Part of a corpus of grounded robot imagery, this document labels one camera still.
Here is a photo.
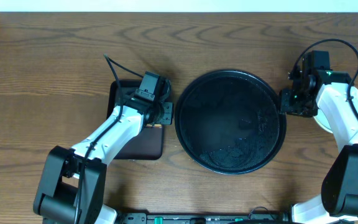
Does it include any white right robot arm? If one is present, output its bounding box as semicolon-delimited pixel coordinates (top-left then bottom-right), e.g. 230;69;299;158
280;65;358;223

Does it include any yellow green scrub sponge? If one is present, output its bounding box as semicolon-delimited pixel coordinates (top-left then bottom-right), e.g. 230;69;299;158
146;124;162;128

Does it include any black rectangular tray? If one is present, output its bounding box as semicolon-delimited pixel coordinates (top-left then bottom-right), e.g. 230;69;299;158
106;80;164;160

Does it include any round black tray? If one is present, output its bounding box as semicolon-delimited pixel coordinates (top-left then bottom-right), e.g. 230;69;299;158
175;70;287;175

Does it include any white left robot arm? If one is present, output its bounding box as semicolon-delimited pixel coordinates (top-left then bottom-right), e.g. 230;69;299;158
33;89;173;223

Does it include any green plate with red smear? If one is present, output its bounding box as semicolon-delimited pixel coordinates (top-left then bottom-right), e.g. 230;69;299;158
313;87;358;133

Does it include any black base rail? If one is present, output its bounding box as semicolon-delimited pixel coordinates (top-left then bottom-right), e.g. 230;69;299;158
114;213;291;224

